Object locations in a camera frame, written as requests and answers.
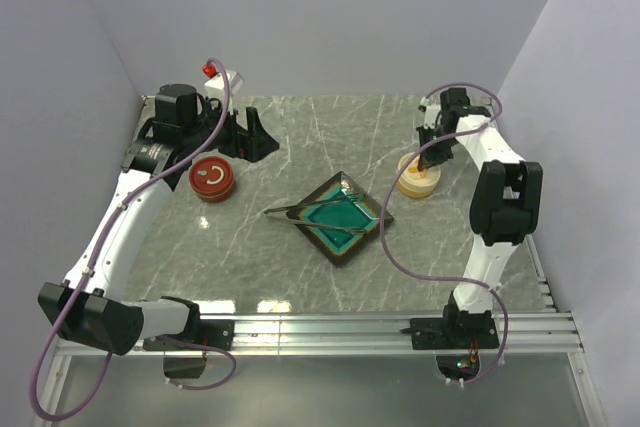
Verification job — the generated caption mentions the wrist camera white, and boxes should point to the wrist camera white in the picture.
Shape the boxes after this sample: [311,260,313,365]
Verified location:
[202,63,244,101]
[418,96,441,129]

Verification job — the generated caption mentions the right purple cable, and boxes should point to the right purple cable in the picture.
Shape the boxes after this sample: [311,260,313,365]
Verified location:
[380,81,510,388]

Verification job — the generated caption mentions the aluminium mounting rail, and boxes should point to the aluminium mounting rail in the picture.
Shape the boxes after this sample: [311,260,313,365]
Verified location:
[54,311,586,358]

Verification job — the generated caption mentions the cream white bowl container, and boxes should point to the cream white bowl container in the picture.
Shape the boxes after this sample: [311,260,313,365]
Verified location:
[397,169,441,199]

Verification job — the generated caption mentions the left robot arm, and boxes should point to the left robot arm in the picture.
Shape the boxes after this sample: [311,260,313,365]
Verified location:
[38,84,279,355]

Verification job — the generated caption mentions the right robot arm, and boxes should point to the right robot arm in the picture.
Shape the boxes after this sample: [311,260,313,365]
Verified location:
[417,83,543,349]

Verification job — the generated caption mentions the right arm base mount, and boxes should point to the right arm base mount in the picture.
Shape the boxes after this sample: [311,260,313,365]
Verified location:
[400,311,504,388]

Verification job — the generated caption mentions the metal tongs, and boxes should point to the metal tongs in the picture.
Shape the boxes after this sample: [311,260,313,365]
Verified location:
[263,192,377,235]

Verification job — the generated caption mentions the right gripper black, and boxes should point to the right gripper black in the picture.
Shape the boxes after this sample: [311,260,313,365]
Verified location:
[414,124,457,171]

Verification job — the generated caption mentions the red round lid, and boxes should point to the red round lid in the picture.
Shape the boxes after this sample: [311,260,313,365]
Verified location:
[189,156,236,203]

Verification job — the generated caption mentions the cream round lid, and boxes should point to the cream round lid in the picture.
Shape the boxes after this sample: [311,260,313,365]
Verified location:
[398,156,441,191]

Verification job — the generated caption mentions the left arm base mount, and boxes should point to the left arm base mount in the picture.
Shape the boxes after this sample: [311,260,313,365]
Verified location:
[142,319,235,381]

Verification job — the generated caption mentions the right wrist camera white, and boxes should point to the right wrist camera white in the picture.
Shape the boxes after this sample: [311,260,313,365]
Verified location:
[418,96,441,129]

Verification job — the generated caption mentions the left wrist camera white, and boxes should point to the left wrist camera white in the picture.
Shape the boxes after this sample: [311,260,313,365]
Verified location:
[202,63,244,101]

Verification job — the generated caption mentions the teal square plate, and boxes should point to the teal square plate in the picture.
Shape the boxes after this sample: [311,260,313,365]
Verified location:
[286,171,382,267]

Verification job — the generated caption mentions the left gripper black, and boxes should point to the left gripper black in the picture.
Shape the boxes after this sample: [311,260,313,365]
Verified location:
[184,95,279,162]

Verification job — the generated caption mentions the purple cable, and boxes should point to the purple cable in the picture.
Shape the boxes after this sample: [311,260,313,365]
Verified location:
[380,81,510,388]
[30,57,239,421]

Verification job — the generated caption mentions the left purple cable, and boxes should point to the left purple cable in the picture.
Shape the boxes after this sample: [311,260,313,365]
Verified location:
[30,57,239,421]

